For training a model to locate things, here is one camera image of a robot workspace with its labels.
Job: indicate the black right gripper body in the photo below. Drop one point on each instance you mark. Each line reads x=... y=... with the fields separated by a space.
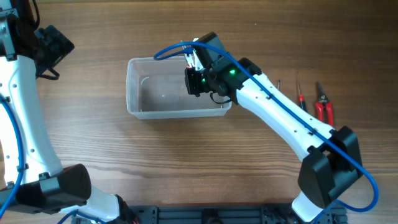
x=199 y=80

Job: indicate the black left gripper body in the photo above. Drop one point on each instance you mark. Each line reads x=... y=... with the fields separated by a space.
x=52 y=49

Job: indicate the red black screwdriver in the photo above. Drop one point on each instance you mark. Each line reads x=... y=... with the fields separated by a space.
x=301 y=99

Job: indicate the red handled pruning shears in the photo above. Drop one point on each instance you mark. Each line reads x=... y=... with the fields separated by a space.
x=324 y=107

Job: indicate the orange black pliers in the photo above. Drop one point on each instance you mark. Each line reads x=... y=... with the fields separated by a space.
x=190 y=58

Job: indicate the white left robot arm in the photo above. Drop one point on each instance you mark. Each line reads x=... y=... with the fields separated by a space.
x=36 y=181

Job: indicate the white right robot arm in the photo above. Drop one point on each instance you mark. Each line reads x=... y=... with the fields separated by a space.
x=330 y=159

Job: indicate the clear plastic container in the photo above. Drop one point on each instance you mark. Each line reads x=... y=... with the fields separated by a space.
x=155 y=89

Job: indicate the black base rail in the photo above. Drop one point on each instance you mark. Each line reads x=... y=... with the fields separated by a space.
x=278 y=213

